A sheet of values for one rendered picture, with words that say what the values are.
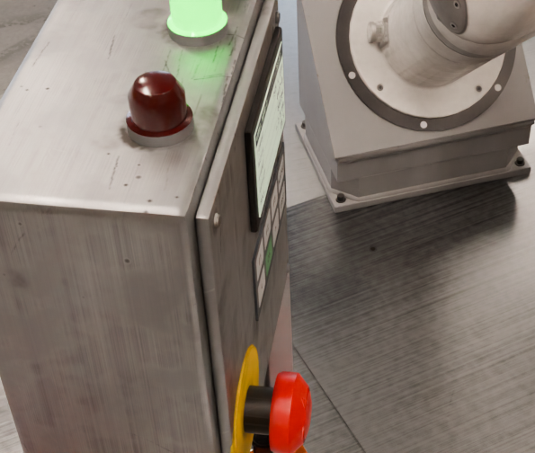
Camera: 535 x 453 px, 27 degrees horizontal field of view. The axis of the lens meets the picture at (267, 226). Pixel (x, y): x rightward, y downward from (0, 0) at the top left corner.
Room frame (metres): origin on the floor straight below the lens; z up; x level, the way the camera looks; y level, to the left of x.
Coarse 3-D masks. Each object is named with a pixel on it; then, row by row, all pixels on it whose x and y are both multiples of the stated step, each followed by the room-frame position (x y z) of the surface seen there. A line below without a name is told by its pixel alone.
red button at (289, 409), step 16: (288, 384) 0.33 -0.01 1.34; (304, 384) 0.33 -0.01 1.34; (256, 400) 0.33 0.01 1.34; (272, 400) 0.32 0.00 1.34; (288, 400) 0.32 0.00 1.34; (304, 400) 0.33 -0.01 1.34; (256, 416) 0.32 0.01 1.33; (272, 416) 0.32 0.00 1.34; (288, 416) 0.32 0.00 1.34; (304, 416) 0.32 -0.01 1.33; (256, 432) 0.32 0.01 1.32; (272, 432) 0.31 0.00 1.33; (288, 432) 0.31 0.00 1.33; (304, 432) 0.32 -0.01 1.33; (272, 448) 0.31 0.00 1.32; (288, 448) 0.31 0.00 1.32
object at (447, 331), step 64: (448, 192) 1.05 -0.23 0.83; (512, 192) 1.04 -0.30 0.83; (320, 256) 0.95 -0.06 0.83; (384, 256) 0.94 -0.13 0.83; (448, 256) 0.94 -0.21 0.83; (512, 256) 0.93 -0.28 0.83; (320, 320) 0.85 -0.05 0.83; (384, 320) 0.84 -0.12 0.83; (448, 320) 0.84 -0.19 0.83; (512, 320) 0.83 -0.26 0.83; (0, 384) 0.78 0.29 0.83; (320, 384) 0.76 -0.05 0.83; (384, 384) 0.75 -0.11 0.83; (448, 384) 0.75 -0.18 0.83; (512, 384) 0.74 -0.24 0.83; (0, 448) 0.70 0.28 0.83; (320, 448) 0.68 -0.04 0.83; (384, 448) 0.67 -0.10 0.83; (448, 448) 0.67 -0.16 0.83; (512, 448) 0.66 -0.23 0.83
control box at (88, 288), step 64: (64, 0) 0.45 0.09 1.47; (128, 0) 0.45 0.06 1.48; (256, 0) 0.45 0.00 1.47; (64, 64) 0.40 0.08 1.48; (128, 64) 0.40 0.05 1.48; (192, 64) 0.40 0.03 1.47; (256, 64) 0.40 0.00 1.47; (0, 128) 0.36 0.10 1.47; (64, 128) 0.36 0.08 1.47; (0, 192) 0.32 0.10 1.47; (64, 192) 0.32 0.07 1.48; (128, 192) 0.32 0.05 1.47; (192, 192) 0.31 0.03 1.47; (0, 256) 0.32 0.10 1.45; (64, 256) 0.31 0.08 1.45; (128, 256) 0.31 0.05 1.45; (192, 256) 0.30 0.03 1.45; (0, 320) 0.32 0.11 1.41; (64, 320) 0.31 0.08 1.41; (128, 320) 0.31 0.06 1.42; (192, 320) 0.30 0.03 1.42; (64, 384) 0.31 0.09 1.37; (128, 384) 0.31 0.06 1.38; (192, 384) 0.30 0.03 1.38; (256, 384) 0.35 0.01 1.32; (64, 448) 0.31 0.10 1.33; (128, 448) 0.31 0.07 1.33; (192, 448) 0.30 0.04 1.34
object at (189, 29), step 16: (176, 0) 0.42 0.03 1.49; (192, 0) 0.41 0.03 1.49; (208, 0) 0.41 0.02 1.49; (176, 16) 0.41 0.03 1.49; (192, 16) 0.41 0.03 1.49; (208, 16) 0.41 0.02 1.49; (224, 16) 0.42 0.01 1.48; (176, 32) 0.41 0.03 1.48; (192, 32) 0.41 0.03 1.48; (208, 32) 0.41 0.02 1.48; (224, 32) 0.42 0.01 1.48
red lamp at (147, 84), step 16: (144, 80) 0.35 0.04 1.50; (160, 80) 0.35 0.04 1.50; (176, 80) 0.36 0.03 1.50; (128, 96) 0.35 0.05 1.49; (144, 96) 0.35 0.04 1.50; (160, 96) 0.35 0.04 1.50; (176, 96) 0.35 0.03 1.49; (128, 112) 0.36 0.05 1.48; (144, 112) 0.34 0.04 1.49; (160, 112) 0.34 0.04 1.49; (176, 112) 0.35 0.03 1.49; (128, 128) 0.35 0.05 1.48; (144, 128) 0.34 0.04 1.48; (160, 128) 0.34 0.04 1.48; (176, 128) 0.34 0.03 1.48; (192, 128) 0.35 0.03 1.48; (144, 144) 0.34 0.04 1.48; (160, 144) 0.34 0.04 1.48
